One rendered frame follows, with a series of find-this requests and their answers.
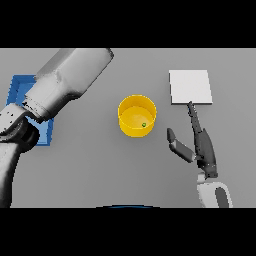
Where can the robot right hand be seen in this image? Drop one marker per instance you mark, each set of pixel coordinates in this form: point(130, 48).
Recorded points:
point(204, 146)

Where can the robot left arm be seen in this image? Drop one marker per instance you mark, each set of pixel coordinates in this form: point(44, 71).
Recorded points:
point(66, 78)

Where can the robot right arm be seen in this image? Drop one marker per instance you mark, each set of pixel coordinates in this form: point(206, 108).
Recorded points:
point(208, 196)

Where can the pale square measuring scale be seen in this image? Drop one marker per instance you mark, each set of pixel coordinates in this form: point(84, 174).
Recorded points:
point(190, 86)

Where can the green nut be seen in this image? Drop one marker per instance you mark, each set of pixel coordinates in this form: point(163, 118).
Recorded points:
point(144, 125)

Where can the yellow bowl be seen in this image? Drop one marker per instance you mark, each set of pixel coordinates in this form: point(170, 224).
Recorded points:
point(137, 116)

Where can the blue tray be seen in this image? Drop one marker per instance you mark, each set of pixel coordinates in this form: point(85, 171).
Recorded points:
point(20, 88)

